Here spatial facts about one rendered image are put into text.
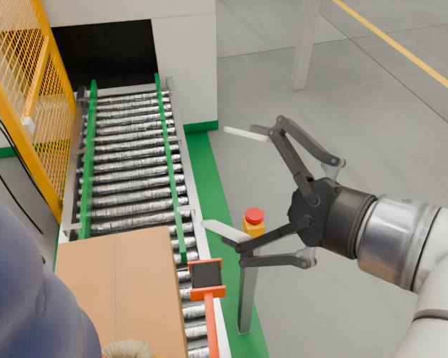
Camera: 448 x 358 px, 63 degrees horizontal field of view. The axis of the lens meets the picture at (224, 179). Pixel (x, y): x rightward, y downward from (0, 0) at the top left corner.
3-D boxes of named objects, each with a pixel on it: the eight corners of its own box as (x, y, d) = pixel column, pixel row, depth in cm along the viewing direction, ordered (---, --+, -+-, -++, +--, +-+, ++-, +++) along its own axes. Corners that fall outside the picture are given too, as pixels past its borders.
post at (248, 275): (236, 322, 207) (242, 214, 135) (247, 320, 208) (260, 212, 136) (238, 334, 203) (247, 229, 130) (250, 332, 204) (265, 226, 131)
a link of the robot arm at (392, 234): (444, 204, 39) (387, 189, 43) (435, 207, 32) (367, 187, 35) (419, 283, 40) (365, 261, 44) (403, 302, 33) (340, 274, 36)
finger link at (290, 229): (319, 212, 45) (324, 222, 44) (249, 243, 50) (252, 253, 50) (306, 212, 42) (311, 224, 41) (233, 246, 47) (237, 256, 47)
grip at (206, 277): (188, 270, 95) (187, 261, 92) (221, 267, 96) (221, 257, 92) (190, 301, 89) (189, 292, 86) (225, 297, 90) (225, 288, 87)
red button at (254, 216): (242, 214, 135) (242, 208, 132) (260, 212, 136) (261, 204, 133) (247, 229, 130) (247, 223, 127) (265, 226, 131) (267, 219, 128)
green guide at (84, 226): (83, 90, 272) (80, 79, 265) (97, 89, 273) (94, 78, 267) (63, 283, 164) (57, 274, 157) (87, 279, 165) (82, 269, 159)
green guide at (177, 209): (155, 82, 279) (153, 72, 273) (168, 81, 281) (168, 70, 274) (181, 262, 171) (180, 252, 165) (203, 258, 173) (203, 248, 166)
